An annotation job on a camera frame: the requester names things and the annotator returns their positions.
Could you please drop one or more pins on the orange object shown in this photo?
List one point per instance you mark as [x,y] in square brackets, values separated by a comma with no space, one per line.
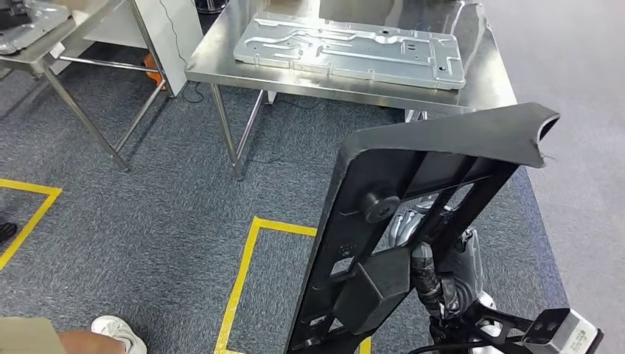
[154,68]

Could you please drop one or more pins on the black device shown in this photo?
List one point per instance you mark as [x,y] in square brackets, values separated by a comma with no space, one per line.
[12,14]

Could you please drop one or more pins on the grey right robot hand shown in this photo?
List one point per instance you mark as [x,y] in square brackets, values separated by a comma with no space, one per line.
[468,264]

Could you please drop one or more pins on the white cabinet panel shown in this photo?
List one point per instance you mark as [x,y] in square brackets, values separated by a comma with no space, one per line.
[166,29]

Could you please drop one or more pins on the silver metal part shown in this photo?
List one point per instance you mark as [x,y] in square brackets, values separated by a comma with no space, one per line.
[39,24]

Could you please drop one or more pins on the stanchion post with round base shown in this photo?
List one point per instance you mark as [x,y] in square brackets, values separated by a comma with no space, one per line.
[212,6]

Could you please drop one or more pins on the stainless steel table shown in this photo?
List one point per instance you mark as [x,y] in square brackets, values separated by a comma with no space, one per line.
[83,127]

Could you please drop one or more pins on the black plastic car part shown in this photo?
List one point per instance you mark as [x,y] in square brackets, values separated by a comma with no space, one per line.
[439,137]

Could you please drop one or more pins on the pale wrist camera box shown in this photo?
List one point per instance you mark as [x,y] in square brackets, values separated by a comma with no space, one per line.
[571,334]

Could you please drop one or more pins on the stamped silver metal plate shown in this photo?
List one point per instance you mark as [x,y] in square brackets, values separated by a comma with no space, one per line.
[342,49]

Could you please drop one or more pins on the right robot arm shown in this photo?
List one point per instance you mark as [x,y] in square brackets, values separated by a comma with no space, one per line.
[493,325]

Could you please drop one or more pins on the person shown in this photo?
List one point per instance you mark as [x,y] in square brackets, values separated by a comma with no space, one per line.
[117,332]

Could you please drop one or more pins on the stainless steel workbench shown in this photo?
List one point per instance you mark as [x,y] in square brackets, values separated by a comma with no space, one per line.
[293,83]

